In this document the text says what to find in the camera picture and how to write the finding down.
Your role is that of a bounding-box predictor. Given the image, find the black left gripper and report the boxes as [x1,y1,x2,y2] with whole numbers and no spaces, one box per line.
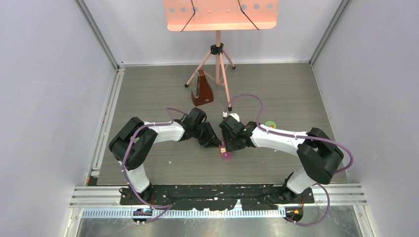
[192,122,221,148]

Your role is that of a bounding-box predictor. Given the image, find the green pill bottle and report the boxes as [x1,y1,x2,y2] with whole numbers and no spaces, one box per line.
[264,120,277,129]

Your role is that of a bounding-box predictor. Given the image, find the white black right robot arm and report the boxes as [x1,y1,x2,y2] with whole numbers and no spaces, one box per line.
[219,115,344,203]

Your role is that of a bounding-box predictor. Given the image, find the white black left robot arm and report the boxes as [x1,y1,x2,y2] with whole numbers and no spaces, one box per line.
[108,107,222,204]

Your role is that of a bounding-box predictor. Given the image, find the brown wooden metronome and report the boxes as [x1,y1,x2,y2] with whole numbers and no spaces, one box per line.
[191,69,214,106]

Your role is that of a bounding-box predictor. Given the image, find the pink music stand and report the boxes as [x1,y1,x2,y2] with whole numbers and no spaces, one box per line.
[163,0,279,111]

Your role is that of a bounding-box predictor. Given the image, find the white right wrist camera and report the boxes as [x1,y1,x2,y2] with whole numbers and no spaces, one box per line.
[222,112,240,122]

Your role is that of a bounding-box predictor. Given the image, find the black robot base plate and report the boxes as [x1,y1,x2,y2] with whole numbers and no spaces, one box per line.
[119,184,314,211]

